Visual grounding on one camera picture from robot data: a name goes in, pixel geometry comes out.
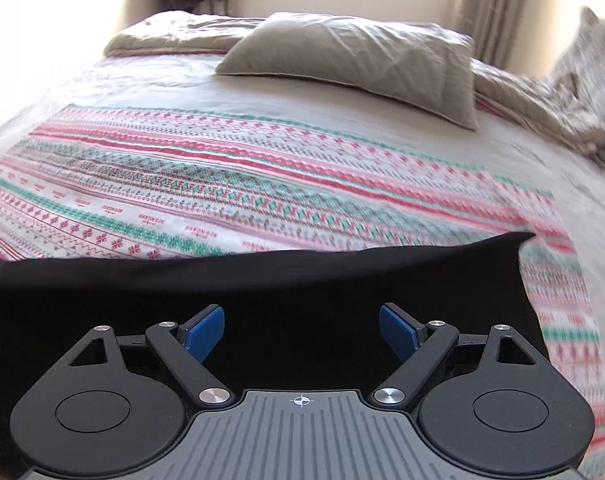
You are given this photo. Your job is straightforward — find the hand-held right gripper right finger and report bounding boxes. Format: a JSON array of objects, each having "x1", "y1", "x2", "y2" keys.
[{"x1": 373, "y1": 302, "x2": 550, "y2": 406}]

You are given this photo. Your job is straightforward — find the striped patterned bed sheet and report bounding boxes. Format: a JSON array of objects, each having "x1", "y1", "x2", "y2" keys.
[{"x1": 0, "y1": 47, "x2": 605, "y2": 480}]

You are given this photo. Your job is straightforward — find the grey pillow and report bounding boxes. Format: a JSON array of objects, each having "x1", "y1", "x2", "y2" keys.
[{"x1": 215, "y1": 11, "x2": 480, "y2": 130}]

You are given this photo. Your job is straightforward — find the black pants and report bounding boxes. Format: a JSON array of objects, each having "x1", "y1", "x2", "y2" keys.
[{"x1": 0, "y1": 231, "x2": 553, "y2": 461}]

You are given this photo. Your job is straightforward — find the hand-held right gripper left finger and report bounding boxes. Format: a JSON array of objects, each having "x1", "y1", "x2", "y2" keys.
[{"x1": 70, "y1": 304, "x2": 233, "y2": 409}]

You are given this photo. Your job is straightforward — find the beige comforter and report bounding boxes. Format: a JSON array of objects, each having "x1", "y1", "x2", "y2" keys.
[{"x1": 104, "y1": 10, "x2": 605, "y2": 156}]

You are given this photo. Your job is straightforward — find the grey mottled cushion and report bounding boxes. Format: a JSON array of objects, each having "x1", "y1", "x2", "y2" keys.
[{"x1": 547, "y1": 6, "x2": 605, "y2": 156}]

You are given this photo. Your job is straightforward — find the beige curtain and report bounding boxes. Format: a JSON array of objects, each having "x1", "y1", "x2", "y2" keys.
[{"x1": 449, "y1": 0, "x2": 565, "y2": 78}]

